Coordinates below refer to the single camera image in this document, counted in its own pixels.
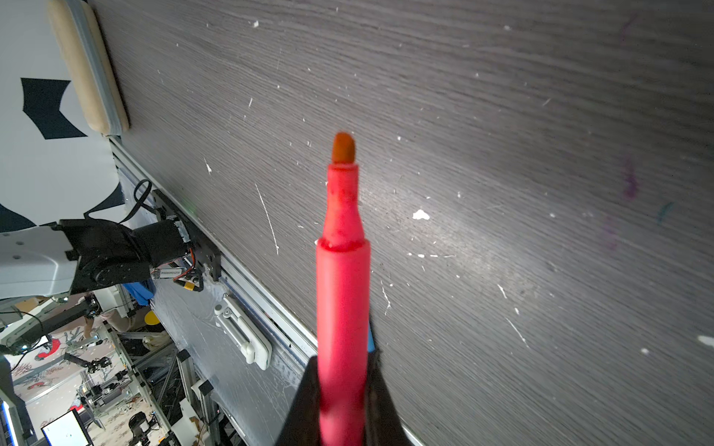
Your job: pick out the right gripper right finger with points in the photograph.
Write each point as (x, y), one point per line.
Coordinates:
(382, 423)

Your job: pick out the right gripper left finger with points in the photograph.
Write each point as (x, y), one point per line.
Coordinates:
(301, 427)

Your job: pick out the red marker pen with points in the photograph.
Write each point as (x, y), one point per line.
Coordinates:
(343, 285)

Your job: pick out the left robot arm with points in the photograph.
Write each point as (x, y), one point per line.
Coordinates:
(75, 256)

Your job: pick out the beige sponge pad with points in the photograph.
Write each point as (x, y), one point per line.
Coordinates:
(82, 47)

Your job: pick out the white latch bracket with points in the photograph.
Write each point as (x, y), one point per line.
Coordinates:
(238, 326)

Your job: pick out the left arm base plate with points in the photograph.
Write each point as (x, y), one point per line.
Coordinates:
(202, 263)

